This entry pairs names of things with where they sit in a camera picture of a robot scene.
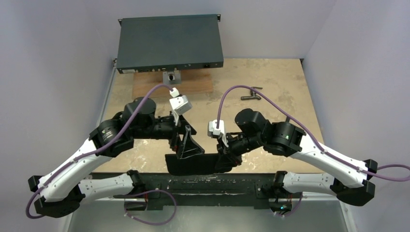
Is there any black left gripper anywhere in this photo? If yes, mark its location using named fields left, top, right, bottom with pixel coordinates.
left=133, top=109, right=205, bottom=158

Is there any black zippered tool case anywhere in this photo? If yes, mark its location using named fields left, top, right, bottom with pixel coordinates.
left=165, top=154, right=219, bottom=176

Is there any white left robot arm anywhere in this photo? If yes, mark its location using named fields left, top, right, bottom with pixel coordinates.
left=26, top=97, right=205, bottom=219

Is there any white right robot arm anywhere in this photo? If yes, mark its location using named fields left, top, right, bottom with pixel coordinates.
left=207, top=108, right=377, bottom=206

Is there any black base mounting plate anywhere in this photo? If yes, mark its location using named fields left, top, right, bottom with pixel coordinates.
left=89, top=172, right=303, bottom=212

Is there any dark metal pipe fitting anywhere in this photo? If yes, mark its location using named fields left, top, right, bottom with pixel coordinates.
left=240, top=90, right=262, bottom=101

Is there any dark green rack device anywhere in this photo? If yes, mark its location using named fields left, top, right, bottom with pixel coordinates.
left=117, top=14, right=224, bottom=73

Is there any grey metal bracket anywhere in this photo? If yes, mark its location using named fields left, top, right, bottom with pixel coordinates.
left=162, top=70, right=182, bottom=85

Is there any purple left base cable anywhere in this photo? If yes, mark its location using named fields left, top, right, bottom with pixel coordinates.
left=123, top=189, right=177, bottom=226

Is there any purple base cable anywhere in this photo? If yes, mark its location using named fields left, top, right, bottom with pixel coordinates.
left=123, top=189, right=177, bottom=226
left=274, top=193, right=303, bottom=218

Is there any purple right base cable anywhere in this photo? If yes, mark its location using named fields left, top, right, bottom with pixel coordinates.
left=274, top=193, right=303, bottom=218

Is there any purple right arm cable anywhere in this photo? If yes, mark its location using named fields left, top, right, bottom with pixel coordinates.
left=217, top=85, right=410, bottom=183

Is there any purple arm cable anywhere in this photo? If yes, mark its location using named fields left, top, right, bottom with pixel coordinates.
left=217, top=85, right=410, bottom=183
left=25, top=84, right=175, bottom=219

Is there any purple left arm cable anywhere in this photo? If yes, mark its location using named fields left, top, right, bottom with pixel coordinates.
left=25, top=84, right=175, bottom=219

